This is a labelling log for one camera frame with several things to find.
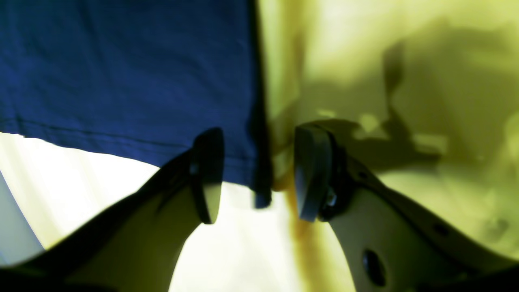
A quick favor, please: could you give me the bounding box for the yellow table cloth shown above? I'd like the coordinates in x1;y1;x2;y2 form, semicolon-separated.
0;0;519;292

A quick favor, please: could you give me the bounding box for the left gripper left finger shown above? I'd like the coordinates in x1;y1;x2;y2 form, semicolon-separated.
1;127;225;292

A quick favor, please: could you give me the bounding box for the dark navy T-shirt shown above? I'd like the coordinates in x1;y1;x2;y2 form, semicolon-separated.
0;0;272;208

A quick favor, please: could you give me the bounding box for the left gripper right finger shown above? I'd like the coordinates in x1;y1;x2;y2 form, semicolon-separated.
294;123;518;292

